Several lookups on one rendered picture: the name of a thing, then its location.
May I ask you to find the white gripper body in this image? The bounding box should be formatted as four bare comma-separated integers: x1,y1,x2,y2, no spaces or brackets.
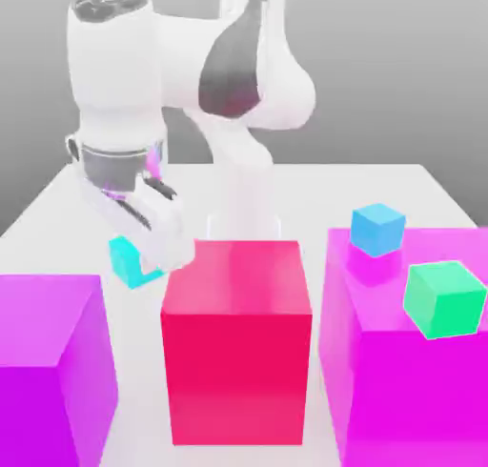
77,168,196,273

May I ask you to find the small cyan cube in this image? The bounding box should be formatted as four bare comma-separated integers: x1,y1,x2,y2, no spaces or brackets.
108,234,166,291

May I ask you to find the small green cube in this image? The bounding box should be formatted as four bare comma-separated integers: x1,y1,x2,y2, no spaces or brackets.
402,259,488,341

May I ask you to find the small magenta cube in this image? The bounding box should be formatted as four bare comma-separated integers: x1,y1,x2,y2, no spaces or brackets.
345,241,404,288

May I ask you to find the large red box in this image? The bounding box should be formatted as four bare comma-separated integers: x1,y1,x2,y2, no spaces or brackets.
159,239,315,447

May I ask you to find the large purple box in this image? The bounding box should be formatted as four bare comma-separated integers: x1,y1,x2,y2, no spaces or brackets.
0,274,119,467

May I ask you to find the large magenta box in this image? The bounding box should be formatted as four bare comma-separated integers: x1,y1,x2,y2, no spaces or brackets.
318,227,488,467

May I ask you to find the small blue cube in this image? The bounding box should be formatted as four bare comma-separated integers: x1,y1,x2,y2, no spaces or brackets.
349,202,407,258

